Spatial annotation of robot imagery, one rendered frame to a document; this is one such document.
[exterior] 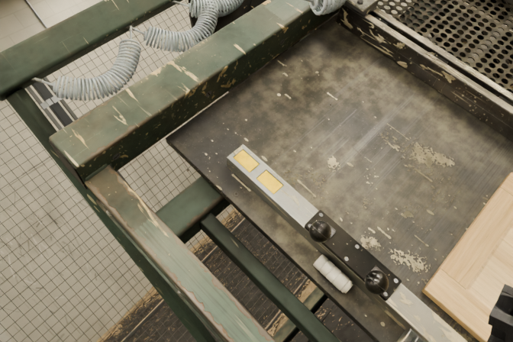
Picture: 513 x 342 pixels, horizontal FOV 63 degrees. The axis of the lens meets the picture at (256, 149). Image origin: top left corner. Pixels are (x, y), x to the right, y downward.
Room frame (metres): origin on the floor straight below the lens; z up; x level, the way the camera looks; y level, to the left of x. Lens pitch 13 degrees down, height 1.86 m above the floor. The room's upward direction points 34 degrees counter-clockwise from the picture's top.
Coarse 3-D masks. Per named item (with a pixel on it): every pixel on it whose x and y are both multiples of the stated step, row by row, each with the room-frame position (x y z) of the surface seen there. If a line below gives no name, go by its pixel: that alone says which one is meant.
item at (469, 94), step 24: (360, 0) 1.11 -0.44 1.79; (360, 24) 1.15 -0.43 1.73; (384, 24) 1.11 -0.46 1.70; (384, 48) 1.12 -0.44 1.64; (408, 48) 1.06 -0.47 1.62; (432, 48) 1.05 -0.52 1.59; (432, 72) 1.03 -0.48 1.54; (456, 72) 0.99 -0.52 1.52; (456, 96) 1.01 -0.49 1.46; (480, 96) 0.95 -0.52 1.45; (504, 96) 0.94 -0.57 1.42; (504, 120) 0.93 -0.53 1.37
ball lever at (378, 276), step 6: (372, 270) 0.69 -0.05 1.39; (378, 270) 0.61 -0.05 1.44; (366, 276) 0.61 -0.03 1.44; (372, 276) 0.60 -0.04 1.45; (378, 276) 0.59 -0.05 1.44; (384, 276) 0.60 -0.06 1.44; (366, 282) 0.60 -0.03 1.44; (372, 282) 0.59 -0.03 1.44; (378, 282) 0.59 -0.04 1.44; (384, 282) 0.59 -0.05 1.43; (366, 288) 0.60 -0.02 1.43; (372, 288) 0.59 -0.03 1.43; (378, 288) 0.59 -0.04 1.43; (384, 288) 0.59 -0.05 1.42; (378, 294) 0.59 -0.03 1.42
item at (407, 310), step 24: (240, 168) 0.87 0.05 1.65; (264, 168) 0.87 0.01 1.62; (264, 192) 0.83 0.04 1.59; (288, 192) 0.83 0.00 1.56; (288, 216) 0.80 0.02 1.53; (312, 216) 0.79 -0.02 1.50; (312, 240) 0.77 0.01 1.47; (336, 264) 0.75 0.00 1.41; (360, 288) 0.72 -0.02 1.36; (408, 312) 0.66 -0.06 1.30; (432, 312) 0.65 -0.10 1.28; (432, 336) 0.63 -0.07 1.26; (456, 336) 0.63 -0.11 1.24
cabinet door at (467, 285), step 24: (504, 192) 0.83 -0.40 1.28; (480, 216) 0.79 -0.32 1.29; (504, 216) 0.79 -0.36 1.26; (480, 240) 0.76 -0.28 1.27; (504, 240) 0.76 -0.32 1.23; (456, 264) 0.73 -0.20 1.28; (480, 264) 0.72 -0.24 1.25; (504, 264) 0.72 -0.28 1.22; (432, 288) 0.70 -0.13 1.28; (456, 288) 0.70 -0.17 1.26; (480, 288) 0.70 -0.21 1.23; (456, 312) 0.67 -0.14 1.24; (480, 312) 0.67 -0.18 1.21; (480, 336) 0.64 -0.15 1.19
